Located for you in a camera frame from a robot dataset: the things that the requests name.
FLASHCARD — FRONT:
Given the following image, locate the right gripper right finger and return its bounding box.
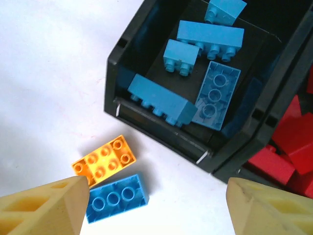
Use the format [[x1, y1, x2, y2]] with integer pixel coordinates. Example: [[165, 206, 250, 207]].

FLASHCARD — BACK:
[[226, 177, 313, 235]]

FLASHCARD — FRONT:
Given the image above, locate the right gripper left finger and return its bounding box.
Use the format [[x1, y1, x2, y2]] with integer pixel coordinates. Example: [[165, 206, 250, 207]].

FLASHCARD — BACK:
[[0, 175, 90, 235]]

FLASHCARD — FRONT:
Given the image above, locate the red lego brick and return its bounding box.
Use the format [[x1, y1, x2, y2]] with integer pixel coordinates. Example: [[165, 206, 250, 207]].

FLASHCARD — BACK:
[[246, 144, 296, 186], [288, 144, 313, 175], [271, 115, 313, 158], [290, 171, 313, 197]]

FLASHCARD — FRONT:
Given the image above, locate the blue two-by-four lego brick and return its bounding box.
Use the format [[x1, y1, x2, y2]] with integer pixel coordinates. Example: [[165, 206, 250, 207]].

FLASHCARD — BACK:
[[192, 61, 242, 131], [127, 73, 198, 127], [85, 174, 150, 224], [176, 20, 245, 62]]

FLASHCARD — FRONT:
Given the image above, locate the small blue lego brick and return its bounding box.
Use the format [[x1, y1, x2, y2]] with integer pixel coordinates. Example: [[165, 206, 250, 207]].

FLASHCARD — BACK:
[[163, 39, 201, 76], [204, 0, 247, 27]]

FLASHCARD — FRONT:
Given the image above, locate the black plastic bin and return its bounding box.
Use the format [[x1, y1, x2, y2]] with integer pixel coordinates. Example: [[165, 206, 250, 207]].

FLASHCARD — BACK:
[[212, 29, 313, 197], [104, 0, 313, 177]]

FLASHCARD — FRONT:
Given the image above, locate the yellow two-by-four lego brick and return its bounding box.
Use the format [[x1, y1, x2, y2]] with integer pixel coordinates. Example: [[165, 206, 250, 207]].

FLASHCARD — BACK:
[[71, 134, 137, 188]]

